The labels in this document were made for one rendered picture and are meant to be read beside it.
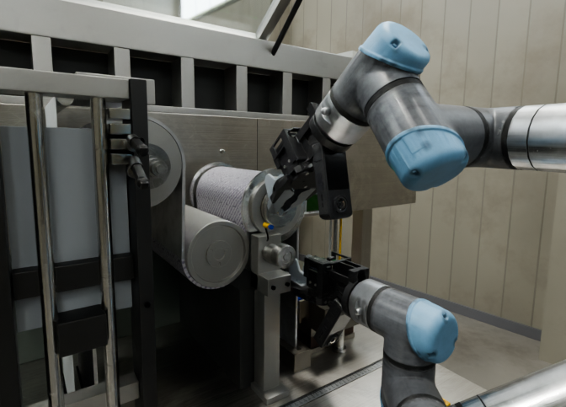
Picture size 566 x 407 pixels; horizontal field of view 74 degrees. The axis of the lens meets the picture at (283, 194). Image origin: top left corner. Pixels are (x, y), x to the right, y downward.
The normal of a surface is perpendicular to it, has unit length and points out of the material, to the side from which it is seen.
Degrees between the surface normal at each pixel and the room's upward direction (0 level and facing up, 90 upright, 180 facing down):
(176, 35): 90
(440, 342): 90
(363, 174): 90
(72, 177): 90
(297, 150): 50
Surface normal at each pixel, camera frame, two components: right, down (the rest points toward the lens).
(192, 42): 0.57, 0.11
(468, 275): -0.74, 0.08
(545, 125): -0.79, -0.36
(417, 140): -0.49, -0.23
